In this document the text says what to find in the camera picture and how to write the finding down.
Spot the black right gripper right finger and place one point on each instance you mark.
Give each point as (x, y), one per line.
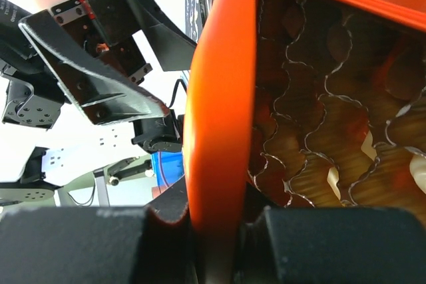
(333, 245)

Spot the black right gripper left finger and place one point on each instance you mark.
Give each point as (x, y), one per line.
(147, 244)

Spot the blue box in background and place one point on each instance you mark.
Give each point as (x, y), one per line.
(168, 167)

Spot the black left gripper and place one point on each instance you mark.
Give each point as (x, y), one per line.
(101, 93)

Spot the orange chocolate box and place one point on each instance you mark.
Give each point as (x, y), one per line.
(328, 72)

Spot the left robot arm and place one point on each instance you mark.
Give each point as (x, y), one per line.
(46, 143)

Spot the orange box lid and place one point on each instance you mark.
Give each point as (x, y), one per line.
(218, 119)

